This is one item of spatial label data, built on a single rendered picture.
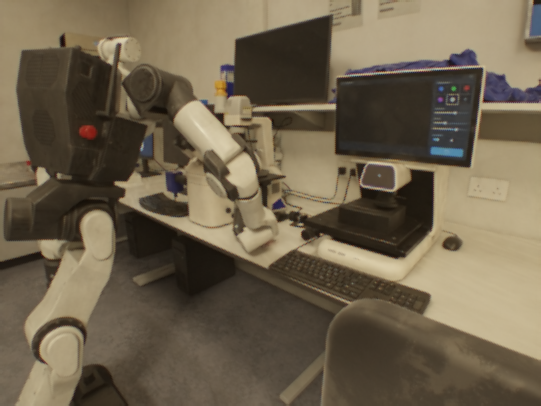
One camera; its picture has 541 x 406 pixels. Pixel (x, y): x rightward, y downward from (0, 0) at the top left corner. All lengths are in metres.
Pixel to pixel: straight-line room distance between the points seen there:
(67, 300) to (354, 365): 0.81
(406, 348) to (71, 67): 0.82
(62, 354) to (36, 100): 0.67
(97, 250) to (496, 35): 1.70
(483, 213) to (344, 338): 1.17
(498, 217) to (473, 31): 0.81
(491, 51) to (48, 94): 1.60
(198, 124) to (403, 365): 0.62
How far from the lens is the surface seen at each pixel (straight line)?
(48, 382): 1.14
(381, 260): 0.92
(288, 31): 1.82
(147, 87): 0.77
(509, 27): 1.65
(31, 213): 0.92
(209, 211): 1.25
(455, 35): 1.68
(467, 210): 1.53
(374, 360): 0.43
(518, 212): 1.51
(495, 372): 0.38
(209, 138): 0.72
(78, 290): 1.02
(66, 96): 0.81
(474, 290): 0.98
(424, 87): 0.99
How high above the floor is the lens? 1.19
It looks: 16 degrees down
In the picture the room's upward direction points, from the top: straight up
